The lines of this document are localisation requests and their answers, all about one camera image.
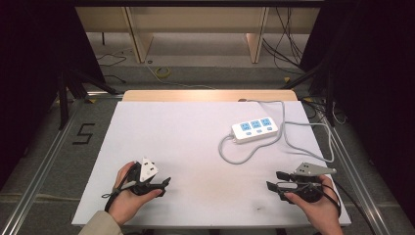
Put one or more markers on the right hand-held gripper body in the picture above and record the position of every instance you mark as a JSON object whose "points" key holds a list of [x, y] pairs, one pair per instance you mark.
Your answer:
{"points": [[308, 191]]}

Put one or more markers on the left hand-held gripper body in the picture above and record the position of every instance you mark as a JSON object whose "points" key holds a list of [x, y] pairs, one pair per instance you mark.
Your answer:
{"points": [[141, 182]]}

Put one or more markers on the person's left hand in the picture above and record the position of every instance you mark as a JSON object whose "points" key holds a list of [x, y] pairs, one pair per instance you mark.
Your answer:
{"points": [[129, 204]]}

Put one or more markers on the person's right hand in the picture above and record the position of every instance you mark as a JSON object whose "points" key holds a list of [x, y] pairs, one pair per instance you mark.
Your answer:
{"points": [[321, 213]]}

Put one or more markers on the white table cover sheet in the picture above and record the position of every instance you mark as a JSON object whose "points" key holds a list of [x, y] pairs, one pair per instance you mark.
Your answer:
{"points": [[182, 147]]}

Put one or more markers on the white power strip blue sockets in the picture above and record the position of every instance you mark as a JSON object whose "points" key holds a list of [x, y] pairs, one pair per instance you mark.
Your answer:
{"points": [[254, 133]]}

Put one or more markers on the wooden table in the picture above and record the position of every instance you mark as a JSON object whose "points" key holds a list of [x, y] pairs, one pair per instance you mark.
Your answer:
{"points": [[208, 95]]}

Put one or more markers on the black metal stand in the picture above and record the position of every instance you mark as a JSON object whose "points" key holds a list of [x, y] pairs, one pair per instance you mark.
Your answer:
{"points": [[314, 78], [73, 88]]}

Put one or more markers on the dark curtain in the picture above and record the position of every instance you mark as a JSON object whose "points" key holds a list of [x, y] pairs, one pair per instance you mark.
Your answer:
{"points": [[375, 81], [29, 65]]}

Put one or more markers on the light wooden shelf unit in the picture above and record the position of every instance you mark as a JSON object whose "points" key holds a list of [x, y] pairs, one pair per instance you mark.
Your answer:
{"points": [[195, 19]]}

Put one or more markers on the aluminium floor rail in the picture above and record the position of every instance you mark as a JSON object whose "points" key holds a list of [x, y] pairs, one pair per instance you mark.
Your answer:
{"points": [[359, 182], [36, 176]]}

